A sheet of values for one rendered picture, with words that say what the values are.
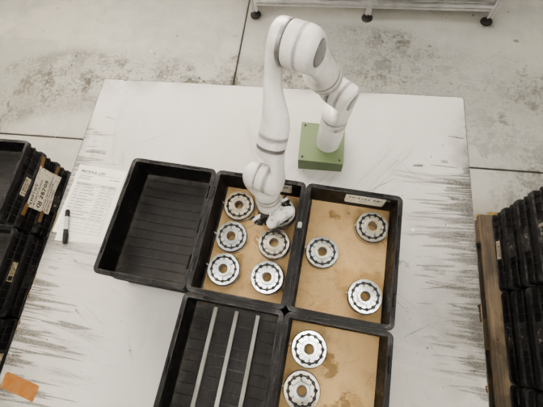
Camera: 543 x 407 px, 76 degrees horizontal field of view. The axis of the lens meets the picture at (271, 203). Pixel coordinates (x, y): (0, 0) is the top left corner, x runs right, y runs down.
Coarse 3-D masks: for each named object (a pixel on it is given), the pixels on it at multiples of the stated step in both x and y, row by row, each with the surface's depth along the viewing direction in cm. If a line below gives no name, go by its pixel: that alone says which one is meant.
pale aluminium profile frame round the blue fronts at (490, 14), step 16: (256, 0) 249; (272, 0) 248; (288, 0) 247; (304, 0) 246; (320, 0) 246; (336, 0) 244; (352, 0) 243; (368, 0) 239; (384, 0) 241; (400, 0) 240; (496, 0) 229; (256, 16) 261; (368, 16) 252
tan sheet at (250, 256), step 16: (224, 208) 120; (256, 208) 119; (256, 224) 117; (256, 240) 115; (240, 256) 114; (256, 256) 113; (288, 256) 113; (224, 272) 112; (208, 288) 111; (224, 288) 110; (240, 288) 110
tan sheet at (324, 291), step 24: (312, 216) 117; (336, 216) 116; (384, 216) 115; (336, 240) 113; (384, 240) 112; (336, 264) 111; (360, 264) 110; (384, 264) 110; (312, 288) 109; (336, 288) 108; (336, 312) 106
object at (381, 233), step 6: (360, 216) 112; (366, 216) 112; (372, 216) 112; (378, 216) 112; (360, 222) 112; (384, 222) 111; (360, 228) 111; (384, 228) 111; (360, 234) 110; (366, 234) 110; (372, 234) 110; (378, 234) 110; (384, 234) 110; (366, 240) 110; (372, 240) 109; (378, 240) 109
